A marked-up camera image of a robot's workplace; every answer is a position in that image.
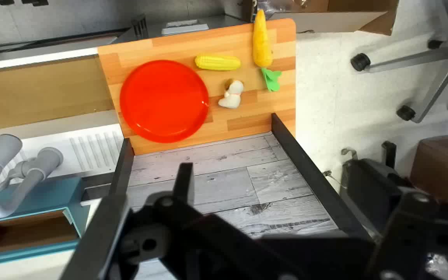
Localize yellow toy corn cob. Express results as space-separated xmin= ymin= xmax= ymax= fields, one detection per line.
xmin=193 ymin=54 xmax=243 ymax=73

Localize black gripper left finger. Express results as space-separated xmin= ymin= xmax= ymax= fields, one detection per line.
xmin=59 ymin=136 xmax=135 ymax=280

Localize red round plastic plate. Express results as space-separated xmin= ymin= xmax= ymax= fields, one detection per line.
xmin=118 ymin=59 xmax=212 ymax=144

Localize light wooden butcher block board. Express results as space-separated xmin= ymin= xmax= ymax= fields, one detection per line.
xmin=96 ymin=17 xmax=299 ymax=157

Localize grey plank pattern mat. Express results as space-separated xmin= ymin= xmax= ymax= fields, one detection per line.
xmin=126 ymin=130 xmax=341 ymax=241

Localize yellow toy carrot green leaves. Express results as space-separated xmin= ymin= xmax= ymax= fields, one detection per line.
xmin=252 ymin=6 xmax=283 ymax=94

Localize open cardboard box with flap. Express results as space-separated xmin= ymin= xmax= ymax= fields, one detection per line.
xmin=264 ymin=0 xmax=401 ymax=37

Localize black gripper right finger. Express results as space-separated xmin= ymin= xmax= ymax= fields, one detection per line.
xmin=269 ymin=111 xmax=383 ymax=241

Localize small grey metal loop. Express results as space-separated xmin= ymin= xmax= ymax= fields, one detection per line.
xmin=339 ymin=146 xmax=359 ymax=163

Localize grey office chair base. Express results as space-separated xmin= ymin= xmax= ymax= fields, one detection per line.
xmin=348 ymin=0 xmax=448 ymax=124

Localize grey toy sink faucet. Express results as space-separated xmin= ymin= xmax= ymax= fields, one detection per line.
xmin=0 ymin=132 xmax=65 ymax=219

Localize brown cardboard box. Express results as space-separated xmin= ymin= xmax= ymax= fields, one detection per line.
xmin=409 ymin=133 xmax=448 ymax=203

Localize teal toy kitchen sink unit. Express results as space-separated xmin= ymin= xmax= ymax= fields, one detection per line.
xmin=0 ymin=172 xmax=93 ymax=269

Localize brown wooden panel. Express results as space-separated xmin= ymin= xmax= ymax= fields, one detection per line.
xmin=0 ymin=54 xmax=115 ymax=132

